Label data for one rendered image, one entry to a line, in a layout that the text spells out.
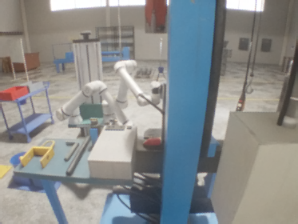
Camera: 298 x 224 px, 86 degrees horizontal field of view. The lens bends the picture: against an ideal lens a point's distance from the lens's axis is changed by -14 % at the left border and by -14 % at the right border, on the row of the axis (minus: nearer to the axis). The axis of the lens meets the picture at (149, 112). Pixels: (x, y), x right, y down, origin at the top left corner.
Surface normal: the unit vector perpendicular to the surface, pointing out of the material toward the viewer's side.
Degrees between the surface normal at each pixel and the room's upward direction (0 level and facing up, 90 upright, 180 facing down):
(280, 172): 90
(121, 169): 90
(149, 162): 90
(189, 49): 90
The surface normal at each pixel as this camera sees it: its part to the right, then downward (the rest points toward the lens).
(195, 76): -0.03, 0.39
